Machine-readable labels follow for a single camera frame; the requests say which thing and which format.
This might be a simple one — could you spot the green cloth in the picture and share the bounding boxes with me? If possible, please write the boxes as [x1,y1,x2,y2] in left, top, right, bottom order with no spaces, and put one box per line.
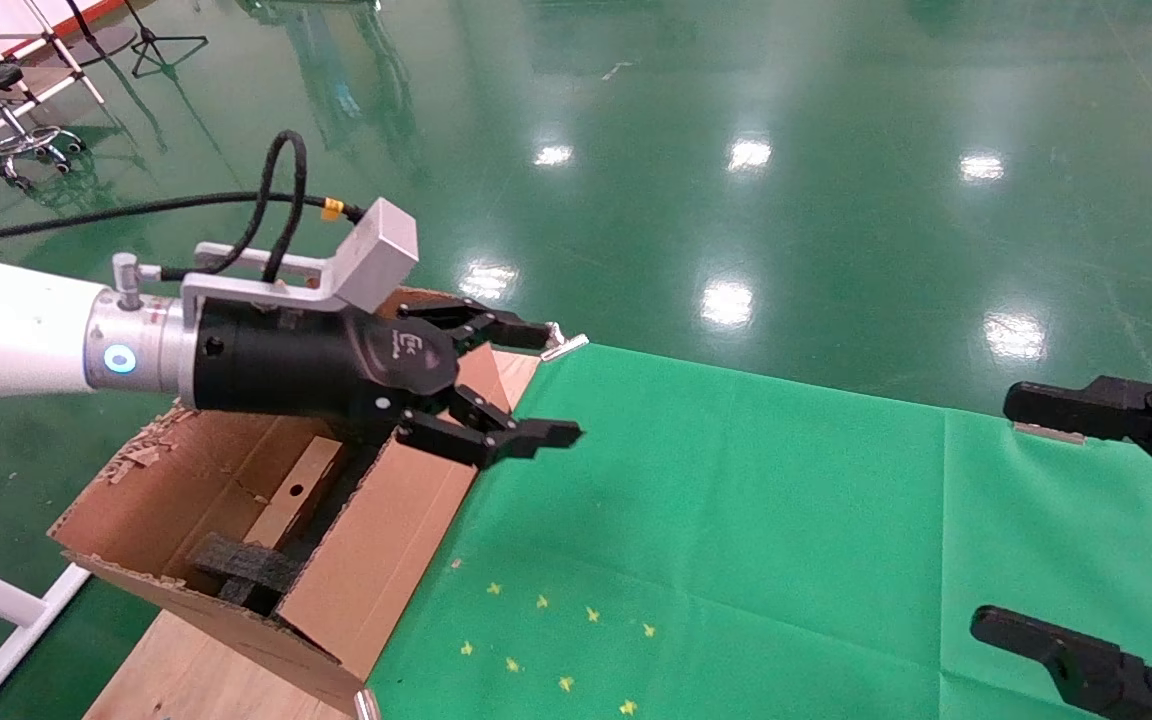
[366,343,1152,720]

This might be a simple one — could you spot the black foam block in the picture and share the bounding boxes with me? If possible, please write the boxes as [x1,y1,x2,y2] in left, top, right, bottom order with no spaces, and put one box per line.
[186,533,307,613]

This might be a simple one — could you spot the black sleeved cable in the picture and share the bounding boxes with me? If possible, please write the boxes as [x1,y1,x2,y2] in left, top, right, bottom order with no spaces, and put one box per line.
[0,130,369,283]

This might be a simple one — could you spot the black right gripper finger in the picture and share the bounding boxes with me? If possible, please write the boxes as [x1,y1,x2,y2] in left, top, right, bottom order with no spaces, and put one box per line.
[1001,375,1152,506]
[969,607,1152,720]

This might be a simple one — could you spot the black tripod stand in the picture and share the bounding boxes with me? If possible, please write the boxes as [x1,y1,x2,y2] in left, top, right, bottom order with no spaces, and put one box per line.
[126,0,209,79]

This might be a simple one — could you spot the small cardboard box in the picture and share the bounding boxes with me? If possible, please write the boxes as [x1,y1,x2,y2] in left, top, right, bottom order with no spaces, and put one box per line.
[244,437,345,549]

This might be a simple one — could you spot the black round base stand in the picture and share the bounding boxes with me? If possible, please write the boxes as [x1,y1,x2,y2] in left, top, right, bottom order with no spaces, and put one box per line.
[64,0,137,66]

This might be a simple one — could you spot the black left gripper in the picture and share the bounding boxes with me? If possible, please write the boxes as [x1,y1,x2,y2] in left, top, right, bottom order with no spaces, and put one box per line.
[181,298,584,470]

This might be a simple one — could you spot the large open cardboard carton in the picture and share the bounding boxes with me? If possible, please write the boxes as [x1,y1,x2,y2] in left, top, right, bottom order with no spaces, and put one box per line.
[48,283,542,716]

